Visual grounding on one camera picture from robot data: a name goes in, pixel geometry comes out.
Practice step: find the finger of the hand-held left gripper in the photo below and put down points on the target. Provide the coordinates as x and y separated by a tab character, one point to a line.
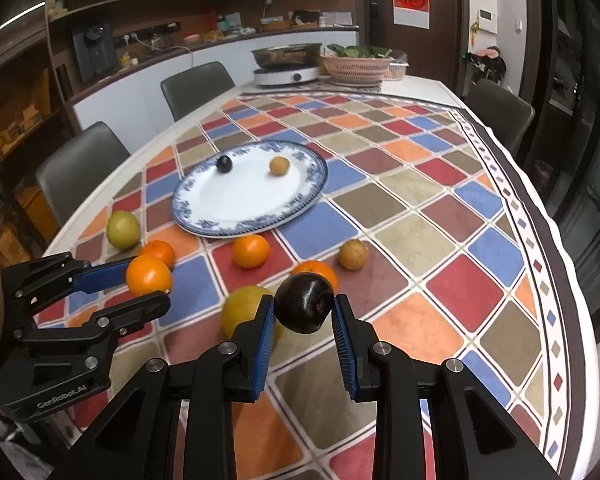
105	276
130	310

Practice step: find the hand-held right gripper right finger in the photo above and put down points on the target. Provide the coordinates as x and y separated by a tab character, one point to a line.
342	350

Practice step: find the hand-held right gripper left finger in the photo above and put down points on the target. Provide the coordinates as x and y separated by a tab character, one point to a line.
265	340

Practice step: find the yellow-green pear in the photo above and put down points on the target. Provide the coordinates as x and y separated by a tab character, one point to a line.
242	310

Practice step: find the orange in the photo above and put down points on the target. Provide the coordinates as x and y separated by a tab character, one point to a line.
321	271
149	276
160	251
250	251

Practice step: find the green pear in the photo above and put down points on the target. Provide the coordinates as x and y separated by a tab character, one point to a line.
123	230

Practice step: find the dark purple plum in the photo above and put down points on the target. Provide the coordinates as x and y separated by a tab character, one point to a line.
224	164
302	302

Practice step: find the small brown kiwi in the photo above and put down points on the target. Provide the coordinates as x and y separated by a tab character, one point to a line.
353	254
279	165

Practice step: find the blue-rimmed white plate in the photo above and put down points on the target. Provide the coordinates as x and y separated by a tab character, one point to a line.
250	200

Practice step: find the grey dining chair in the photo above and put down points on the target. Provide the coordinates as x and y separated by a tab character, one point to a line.
500	110
80	165
197	87

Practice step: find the colourful diamond-pattern tablecloth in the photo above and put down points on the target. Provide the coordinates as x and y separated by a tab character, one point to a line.
430	240

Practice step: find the white sideboard cabinet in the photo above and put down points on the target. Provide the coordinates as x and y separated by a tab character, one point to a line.
130	90

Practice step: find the black countertop appliance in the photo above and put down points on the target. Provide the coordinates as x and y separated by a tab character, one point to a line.
92	50

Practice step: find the white induction cooker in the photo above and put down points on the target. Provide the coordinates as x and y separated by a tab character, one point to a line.
285	77

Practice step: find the pink plastic basket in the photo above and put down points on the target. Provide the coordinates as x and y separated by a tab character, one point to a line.
355	69

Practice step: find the steel pot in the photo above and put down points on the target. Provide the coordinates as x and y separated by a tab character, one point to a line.
285	55

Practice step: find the white plastic basket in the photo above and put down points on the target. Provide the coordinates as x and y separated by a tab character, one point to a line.
399	70

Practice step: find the green leafy vegetables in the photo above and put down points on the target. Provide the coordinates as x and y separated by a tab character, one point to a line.
360	51

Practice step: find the dark wooden door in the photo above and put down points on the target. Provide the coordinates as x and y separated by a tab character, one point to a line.
445	50

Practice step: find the glass sliding door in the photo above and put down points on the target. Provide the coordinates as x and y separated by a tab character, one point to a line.
580	110

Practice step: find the white wall intercom panel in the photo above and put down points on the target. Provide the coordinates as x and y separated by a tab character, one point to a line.
486	17

